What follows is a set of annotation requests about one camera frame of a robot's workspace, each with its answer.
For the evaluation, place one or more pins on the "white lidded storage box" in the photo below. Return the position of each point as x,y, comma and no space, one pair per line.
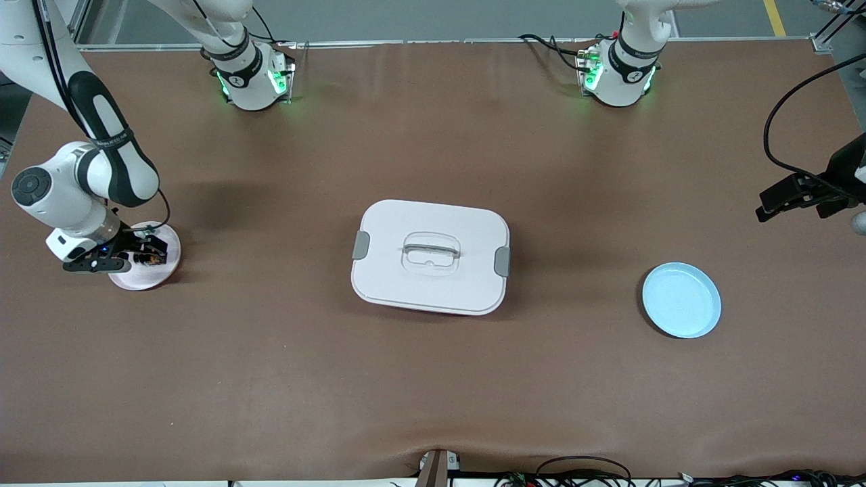
429,284

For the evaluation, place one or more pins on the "aluminium frame corner post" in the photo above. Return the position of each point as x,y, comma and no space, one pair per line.
822,42
80,27

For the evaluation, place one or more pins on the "brown table cover sheet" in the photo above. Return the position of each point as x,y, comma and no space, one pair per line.
270,379

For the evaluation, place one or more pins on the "silver table edge rail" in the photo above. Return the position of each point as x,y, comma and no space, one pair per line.
440,42

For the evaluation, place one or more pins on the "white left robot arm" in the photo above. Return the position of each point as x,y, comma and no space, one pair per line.
619,84

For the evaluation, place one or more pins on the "light blue round plate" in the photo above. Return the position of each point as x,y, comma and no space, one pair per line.
680,301

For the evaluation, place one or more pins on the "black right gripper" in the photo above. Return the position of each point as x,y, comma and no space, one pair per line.
132,241

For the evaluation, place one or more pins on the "orange and black switch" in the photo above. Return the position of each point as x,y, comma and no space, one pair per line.
152,258

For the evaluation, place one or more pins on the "pink round plate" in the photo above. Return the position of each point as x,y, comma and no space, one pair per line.
145,277

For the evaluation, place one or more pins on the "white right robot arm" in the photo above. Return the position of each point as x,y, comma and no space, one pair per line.
111,155

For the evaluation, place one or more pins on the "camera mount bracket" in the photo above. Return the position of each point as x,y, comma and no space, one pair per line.
436,470

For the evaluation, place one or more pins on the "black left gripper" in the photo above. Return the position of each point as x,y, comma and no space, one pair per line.
841,174

